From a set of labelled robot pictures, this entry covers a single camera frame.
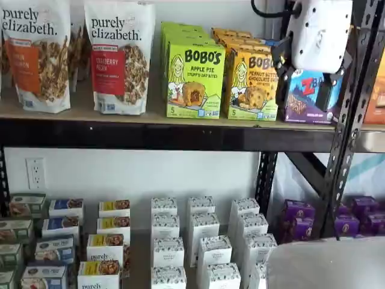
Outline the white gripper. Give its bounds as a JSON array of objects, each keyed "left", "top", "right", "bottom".
[{"left": 271, "top": 0, "right": 354, "bottom": 112}]

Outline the green Bobo's apple pie box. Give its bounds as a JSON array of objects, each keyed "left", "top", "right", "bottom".
[
  {"left": 162, "top": 28, "right": 210, "bottom": 102},
  {"left": 164, "top": 35, "right": 212, "bottom": 105},
  {"left": 166, "top": 41, "right": 226, "bottom": 119},
  {"left": 161, "top": 20, "right": 206, "bottom": 99}
]

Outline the blue Zbar box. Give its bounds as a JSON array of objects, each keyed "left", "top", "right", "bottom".
[
  {"left": 262, "top": 37, "right": 285, "bottom": 48},
  {"left": 279, "top": 68, "right": 342, "bottom": 125}
]

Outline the yellow Bobo's peanut butter box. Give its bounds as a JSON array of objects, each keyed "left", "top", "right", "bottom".
[
  {"left": 211, "top": 28, "right": 254, "bottom": 40},
  {"left": 227, "top": 49, "right": 280, "bottom": 122},
  {"left": 218, "top": 36, "right": 263, "bottom": 46},
  {"left": 224, "top": 43, "right": 272, "bottom": 55}
]

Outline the orange snack box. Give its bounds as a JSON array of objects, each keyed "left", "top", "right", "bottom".
[{"left": 363, "top": 64, "right": 385, "bottom": 125}]

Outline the wooden shelf board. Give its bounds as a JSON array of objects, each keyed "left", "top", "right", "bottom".
[
  {"left": 0, "top": 78, "right": 337, "bottom": 132},
  {"left": 360, "top": 122, "right": 385, "bottom": 132}
]

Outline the purple snack box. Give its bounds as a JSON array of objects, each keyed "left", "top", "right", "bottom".
[
  {"left": 334, "top": 214, "right": 361, "bottom": 238},
  {"left": 351, "top": 196, "right": 380, "bottom": 217},
  {"left": 280, "top": 199, "right": 316, "bottom": 224},
  {"left": 279, "top": 216, "right": 316, "bottom": 245},
  {"left": 359, "top": 210, "right": 385, "bottom": 236}
]

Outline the white organic pantry box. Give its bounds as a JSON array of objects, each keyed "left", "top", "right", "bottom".
[
  {"left": 150, "top": 213, "right": 180, "bottom": 241},
  {"left": 150, "top": 196, "right": 179, "bottom": 218},
  {"left": 248, "top": 261, "right": 276, "bottom": 289},
  {"left": 150, "top": 266, "right": 188, "bottom": 289},
  {"left": 234, "top": 213, "right": 270, "bottom": 242},
  {"left": 242, "top": 232, "right": 279, "bottom": 272},
  {"left": 189, "top": 211, "right": 221, "bottom": 260},
  {"left": 196, "top": 235, "right": 233, "bottom": 276},
  {"left": 153, "top": 237, "right": 185, "bottom": 269},
  {"left": 227, "top": 197, "right": 260, "bottom": 239},
  {"left": 205, "top": 263, "right": 242, "bottom": 289},
  {"left": 186, "top": 196, "right": 217, "bottom": 229}
]

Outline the yellow white granola box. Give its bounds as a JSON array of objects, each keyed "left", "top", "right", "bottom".
[
  {"left": 98, "top": 199, "right": 131, "bottom": 219},
  {"left": 86, "top": 233, "right": 125, "bottom": 263},
  {"left": 77, "top": 259, "right": 122, "bottom": 289},
  {"left": 96, "top": 216, "right": 131, "bottom": 239}
]

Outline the blue cereal box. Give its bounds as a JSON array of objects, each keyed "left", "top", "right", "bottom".
[
  {"left": 48, "top": 197, "right": 84, "bottom": 220},
  {"left": 20, "top": 264, "right": 68, "bottom": 289},
  {"left": 34, "top": 234, "right": 75, "bottom": 265},
  {"left": 41, "top": 215, "right": 81, "bottom": 239}
]

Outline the green cereal box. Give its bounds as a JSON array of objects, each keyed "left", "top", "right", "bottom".
[
  {"left": 8, "top": 193, "right": 47, "bottom": 220},
  {"left": 0, "top": 243, "right": 25, "bottom": 270},
  {"left": 0, "top": 269, "right": 16, "bottom": 289},
  {"left": 0, "top": 219, "right": 34, "bottom": 245}
]

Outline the white plastic sheet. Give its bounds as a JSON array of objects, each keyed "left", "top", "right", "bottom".
[{"left": 275, "top": 152, "right": 385, "bottom": 202}]

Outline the red label granola bag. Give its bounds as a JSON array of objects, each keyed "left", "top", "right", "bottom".
[{"left": 84, "top": 1, "right": 156, "bottom": 116}]

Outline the white granola bag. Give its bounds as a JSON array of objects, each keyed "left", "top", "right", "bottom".
[{"left": 69, "top": 22, "right": 91, "bottom": 92}]

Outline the orange label granola bag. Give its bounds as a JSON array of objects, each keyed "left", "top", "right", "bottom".
[{"left": 0, "top": 0, "right": 72, "bottom": 114}]

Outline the white wall outlet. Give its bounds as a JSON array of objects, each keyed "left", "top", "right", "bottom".
[{"left": 25, "top": 157, "right": 46, "bottom": 191}]

